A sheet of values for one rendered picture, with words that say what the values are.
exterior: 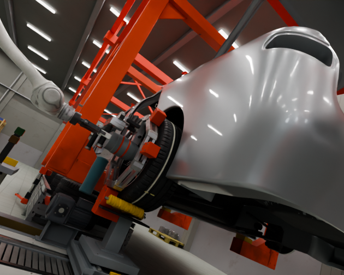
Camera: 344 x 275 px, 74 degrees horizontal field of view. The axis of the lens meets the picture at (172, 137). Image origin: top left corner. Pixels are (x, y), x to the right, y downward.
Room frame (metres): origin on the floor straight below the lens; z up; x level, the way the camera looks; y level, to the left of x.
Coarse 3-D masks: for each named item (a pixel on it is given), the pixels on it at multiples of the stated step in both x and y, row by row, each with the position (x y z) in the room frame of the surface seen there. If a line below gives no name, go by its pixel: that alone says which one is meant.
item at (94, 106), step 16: (160, 0) 1.84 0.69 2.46; (144, 16) 1.82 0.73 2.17; (144, 32) 1.85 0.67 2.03; (128, 48) 1.83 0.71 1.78; (112, 64) 1.81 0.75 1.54; (128, 64) 1.86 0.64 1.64; (112, 80) 1.84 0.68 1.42; (96, 96) 1.82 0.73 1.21; (80, 112) 1.81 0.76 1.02; (96, 112) 1.85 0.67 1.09; (80, 128) 1.83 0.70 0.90; (64, 144) 1.81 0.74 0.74; (80, 144) 1.86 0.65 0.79; (64, 160) 1.84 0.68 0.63
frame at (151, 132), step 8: (144, 120) 1.51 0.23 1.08; (152, 128) 1.43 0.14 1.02; (152, 136) 1.34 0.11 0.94; (112, 160) 1.78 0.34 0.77; (136, 160) 1.33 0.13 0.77; (144, 160) 1.35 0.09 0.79; (112, 168) 1.81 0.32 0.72; (128, 168) 1.37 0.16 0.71; (136, 168) 1.35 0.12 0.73; (112, 176) 1.72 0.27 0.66; (120, 176) 1.43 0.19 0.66; (128, 176) 1.44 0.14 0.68; (104, 184) 1.64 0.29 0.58; (112, 184) 1.48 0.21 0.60; (120, 184) 1.47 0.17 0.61
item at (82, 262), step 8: (72, 240) 1.78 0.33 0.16; (72, 248) 1.70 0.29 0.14; (80, 248) 1.73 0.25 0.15; (72, 256) 1.62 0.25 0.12; (80, 256) 1.49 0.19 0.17; (72, 264) 1.55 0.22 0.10; (80, 264) 1.43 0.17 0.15; (88, 264) 1.48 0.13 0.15; (80, 272) 1.38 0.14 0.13; (88, 272) 1.36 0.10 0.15; (96, 272) 1.38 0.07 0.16; (104, 272) 1.49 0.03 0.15; (112, 272) 1.43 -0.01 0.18; (120, 272) 1.56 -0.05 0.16
